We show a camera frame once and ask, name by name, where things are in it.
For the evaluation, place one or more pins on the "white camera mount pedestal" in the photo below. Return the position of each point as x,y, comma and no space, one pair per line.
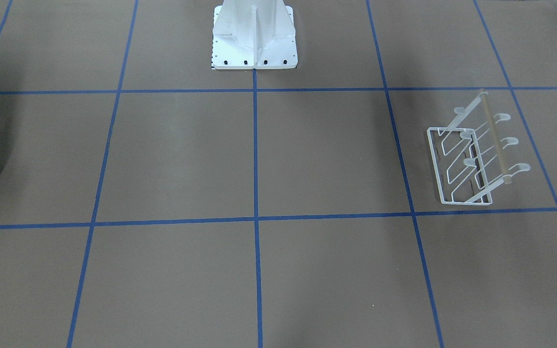
254,34

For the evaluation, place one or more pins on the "white wire cup holder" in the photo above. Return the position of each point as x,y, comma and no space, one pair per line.
469,155

